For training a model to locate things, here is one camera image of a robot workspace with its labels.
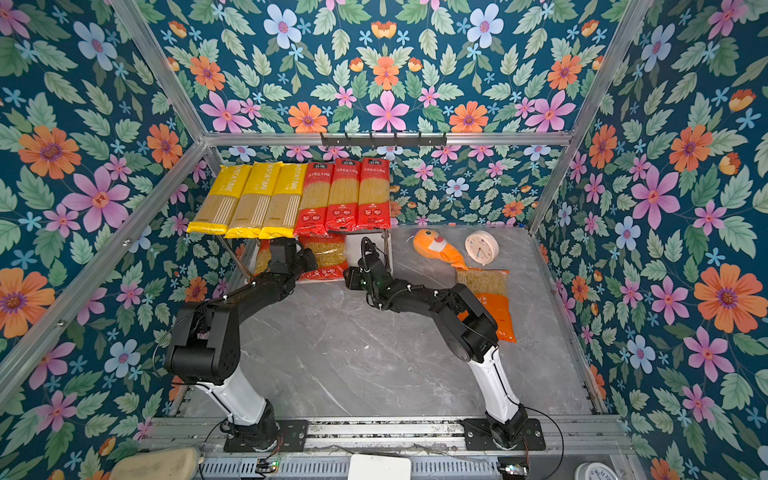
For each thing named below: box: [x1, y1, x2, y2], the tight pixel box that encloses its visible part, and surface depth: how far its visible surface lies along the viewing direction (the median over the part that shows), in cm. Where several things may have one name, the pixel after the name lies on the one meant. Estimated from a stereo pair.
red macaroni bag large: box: [298, 234, 348, 281], surface depth 98 cm
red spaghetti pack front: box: [357, 157, 392, 231], surface depth 78 cm
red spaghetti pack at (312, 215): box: [294, 161, 335, 237], surface depth 78 cm
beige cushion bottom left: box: [110, 447, 199, 480], surface depth 68 cm
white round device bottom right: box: [575, 462, 620, 480], surface depth 67 cm
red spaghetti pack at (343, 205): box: [325, 158, 361, 232], surface depth 78 cm
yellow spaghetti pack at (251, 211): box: [224, 161, 283, 239], surface depth 78 cm
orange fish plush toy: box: [412, 228, 469, 271], surface depth 107 cm
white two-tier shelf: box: [189, 228, 393, 285], surface depth 93 cm
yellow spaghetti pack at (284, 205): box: [259, 162, 308, 240], surface depth 77 cm
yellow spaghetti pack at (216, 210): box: [187, 165, 252, 235], surface depth 77 cm
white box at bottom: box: [348, 454, 412, 480], surface depth 66 cm
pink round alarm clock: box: [465, 230, 500, 266], surface depth 106 cm
